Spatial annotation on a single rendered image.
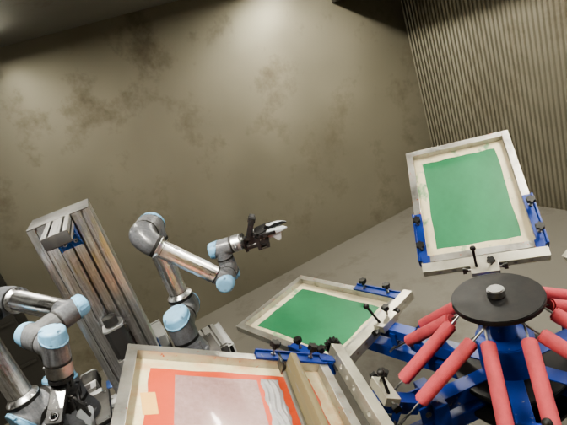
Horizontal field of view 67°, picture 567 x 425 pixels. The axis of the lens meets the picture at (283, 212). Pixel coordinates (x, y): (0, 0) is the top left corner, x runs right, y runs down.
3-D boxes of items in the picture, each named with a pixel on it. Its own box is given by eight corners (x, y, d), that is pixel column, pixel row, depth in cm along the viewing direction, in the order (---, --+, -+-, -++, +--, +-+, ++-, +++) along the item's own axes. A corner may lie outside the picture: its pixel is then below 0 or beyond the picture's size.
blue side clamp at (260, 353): (253, 370, 169) (257, 354, 168) (251, 363, 174) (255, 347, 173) (324, 375, 178) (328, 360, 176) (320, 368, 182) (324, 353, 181)
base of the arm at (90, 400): (65, 416, 182) (53, 397, 179) (100, 396, 187) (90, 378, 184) (63, 438, 168) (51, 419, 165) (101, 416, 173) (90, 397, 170)
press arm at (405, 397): (375, 412, 152) (379, 400, 151) (368, 401, 158) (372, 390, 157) (418, 415, 157) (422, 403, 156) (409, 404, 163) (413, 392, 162)
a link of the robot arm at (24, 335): (49, 328, 141) (71, 336, 135) (16, 351, 132) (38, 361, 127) (40, 309, 137) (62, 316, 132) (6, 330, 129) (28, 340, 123)
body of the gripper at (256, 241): (271, 238, 196) (245, 245, 197) (264, 222, 193) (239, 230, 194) (272, 246, 190) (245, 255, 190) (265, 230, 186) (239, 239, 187)
